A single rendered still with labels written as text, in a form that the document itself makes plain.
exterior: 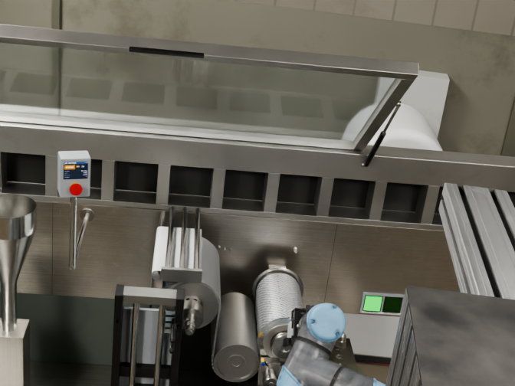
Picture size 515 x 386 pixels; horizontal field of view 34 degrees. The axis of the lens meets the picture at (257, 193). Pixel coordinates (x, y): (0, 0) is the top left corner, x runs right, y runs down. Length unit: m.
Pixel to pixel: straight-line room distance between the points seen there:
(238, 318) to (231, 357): 0.13
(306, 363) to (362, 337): 2.62
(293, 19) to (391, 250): 2.11
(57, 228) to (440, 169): 1.08
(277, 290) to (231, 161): 0.37
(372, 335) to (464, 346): 3.41
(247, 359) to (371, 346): 2.12
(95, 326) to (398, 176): 1.00
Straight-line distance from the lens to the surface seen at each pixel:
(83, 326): 2.58
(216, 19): 4.40
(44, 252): 2.47
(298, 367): 1.65
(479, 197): 1.20
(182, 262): 2.08
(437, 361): 0.82
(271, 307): 2.23
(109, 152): 2.31
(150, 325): 2.04
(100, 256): 2.45
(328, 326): 1.65
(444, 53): 4.43
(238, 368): 2.24
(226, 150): 2.29
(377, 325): 4.24
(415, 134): 3.86
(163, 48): 1.82
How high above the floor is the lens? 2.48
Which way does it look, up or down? 24 degrees down
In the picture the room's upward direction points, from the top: 7 degrees clockwise
